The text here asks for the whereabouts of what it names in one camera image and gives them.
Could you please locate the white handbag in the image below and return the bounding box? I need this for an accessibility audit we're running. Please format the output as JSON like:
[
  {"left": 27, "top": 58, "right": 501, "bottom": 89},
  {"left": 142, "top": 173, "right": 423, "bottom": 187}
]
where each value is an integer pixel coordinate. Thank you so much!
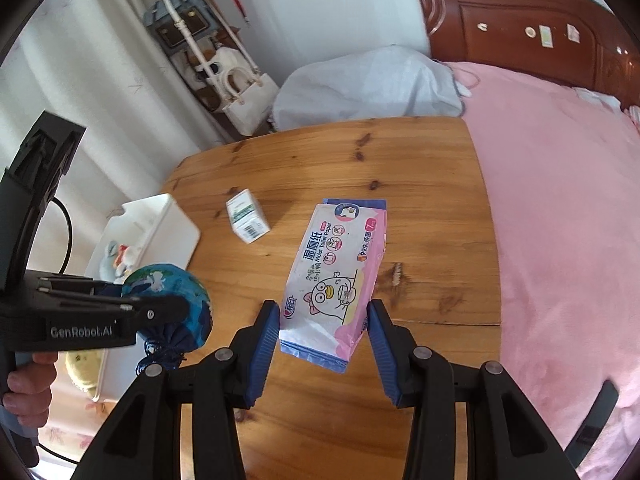
[{"left": 214, "top": 47, "right": 280, "bottom": 136}]

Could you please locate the black cable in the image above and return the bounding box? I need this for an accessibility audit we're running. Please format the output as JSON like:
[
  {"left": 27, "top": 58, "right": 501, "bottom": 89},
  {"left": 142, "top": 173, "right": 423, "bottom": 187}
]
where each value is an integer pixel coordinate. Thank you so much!
[{"left": 46, "top": 196, "right": 74, "bottom": 276}]

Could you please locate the pink wet wipes pack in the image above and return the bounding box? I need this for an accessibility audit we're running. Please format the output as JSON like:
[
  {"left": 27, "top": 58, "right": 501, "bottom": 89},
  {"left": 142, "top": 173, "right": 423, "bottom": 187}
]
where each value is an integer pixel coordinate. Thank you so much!
[{"left": 280, "top": 198, "right": 387, "bottom": 373}]

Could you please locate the grey pillow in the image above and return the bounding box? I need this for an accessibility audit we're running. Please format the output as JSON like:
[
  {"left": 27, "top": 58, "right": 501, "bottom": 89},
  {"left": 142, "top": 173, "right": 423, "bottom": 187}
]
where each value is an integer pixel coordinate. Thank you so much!
[{"left": 272, "top": 46, "right": 464, "bottom": 131}]

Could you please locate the white floral curtain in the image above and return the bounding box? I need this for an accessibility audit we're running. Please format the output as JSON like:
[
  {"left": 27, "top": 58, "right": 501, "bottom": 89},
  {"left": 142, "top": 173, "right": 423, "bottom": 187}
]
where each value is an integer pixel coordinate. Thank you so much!
[{"left": 1, "top": 0, "right": 224, "bottom": 274}]

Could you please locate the white green medicine box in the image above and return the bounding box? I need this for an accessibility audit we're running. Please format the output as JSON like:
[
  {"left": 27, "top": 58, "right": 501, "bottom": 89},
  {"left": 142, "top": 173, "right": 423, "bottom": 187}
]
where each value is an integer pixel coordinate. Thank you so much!
[{"left": 226, "top": 188, "right": 270, "bottom": 244}]

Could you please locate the blue grey hanging bag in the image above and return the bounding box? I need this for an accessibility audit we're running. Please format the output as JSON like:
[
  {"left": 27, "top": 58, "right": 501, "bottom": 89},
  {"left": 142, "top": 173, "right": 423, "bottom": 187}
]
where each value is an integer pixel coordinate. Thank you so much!
[{"left": 143, "top": 0, "right": 235, "bottom": 58}]

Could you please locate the pink bed blanket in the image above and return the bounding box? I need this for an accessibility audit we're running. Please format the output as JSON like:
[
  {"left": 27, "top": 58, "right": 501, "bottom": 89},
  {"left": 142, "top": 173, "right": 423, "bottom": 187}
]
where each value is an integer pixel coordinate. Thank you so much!
[{"left": 451, "top": 62, "right": 639, "bottom": 479}]

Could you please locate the person's left hand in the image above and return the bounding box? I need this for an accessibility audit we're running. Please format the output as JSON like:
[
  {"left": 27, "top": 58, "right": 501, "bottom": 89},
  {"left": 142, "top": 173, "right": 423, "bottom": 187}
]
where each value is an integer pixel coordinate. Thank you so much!
[{"left": 2, "top": 352, "right": 58, "bottom": 429}]

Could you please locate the yellow plush duck toy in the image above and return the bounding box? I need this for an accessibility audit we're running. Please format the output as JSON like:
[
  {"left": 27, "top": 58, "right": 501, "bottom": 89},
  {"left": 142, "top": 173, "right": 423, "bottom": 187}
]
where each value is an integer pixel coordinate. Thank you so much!
[{"left": 64, "top": 350, "right": 104, "bottom": 399}]

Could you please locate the dark wooden headboard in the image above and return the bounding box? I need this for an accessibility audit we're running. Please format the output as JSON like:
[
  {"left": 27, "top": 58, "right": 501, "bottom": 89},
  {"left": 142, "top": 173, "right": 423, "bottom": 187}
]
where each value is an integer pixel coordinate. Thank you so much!
[{"left": 420, "top": 0, "right": 639, "bottom": 107}]

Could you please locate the blue drawstring pouch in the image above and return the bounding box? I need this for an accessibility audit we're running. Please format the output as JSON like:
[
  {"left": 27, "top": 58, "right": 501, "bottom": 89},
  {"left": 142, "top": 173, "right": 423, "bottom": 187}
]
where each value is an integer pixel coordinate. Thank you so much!
[{"left": 122, "top": 263, "right": 214, "bottom": 374}]

